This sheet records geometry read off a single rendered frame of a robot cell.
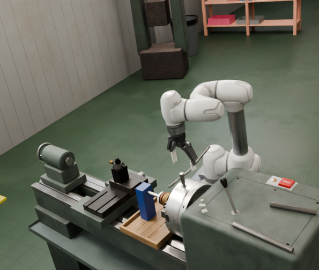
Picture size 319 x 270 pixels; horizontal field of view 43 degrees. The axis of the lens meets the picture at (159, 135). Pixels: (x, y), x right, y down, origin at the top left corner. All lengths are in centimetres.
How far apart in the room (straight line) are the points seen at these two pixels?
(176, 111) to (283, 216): 67
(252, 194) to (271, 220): 21
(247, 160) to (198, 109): 95
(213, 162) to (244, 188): 74
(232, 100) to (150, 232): 90
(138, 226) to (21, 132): 385
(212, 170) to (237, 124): 46
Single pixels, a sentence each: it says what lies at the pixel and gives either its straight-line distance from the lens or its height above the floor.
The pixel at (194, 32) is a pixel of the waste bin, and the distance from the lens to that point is 838.
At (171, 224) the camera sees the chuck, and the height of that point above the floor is 108.
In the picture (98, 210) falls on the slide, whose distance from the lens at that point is 258.
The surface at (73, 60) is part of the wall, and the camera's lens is 672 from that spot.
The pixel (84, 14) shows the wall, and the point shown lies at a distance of 693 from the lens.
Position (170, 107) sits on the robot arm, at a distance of 188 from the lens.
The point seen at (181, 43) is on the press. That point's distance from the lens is 726.
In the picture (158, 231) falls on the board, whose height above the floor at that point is 89.
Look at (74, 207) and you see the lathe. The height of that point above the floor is 92.
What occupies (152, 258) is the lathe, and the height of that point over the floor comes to 75.
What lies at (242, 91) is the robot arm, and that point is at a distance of 235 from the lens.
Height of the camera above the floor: 247
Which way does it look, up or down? 27 degrees down
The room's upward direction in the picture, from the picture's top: 9 degrees counter-clockwise
